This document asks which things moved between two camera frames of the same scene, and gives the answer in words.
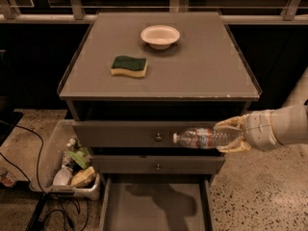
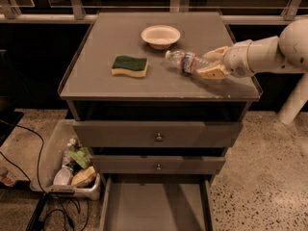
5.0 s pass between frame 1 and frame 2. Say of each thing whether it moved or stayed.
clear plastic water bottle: moved
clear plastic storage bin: stayed
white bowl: stayed
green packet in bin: stayed
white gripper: moved
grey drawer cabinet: stayed
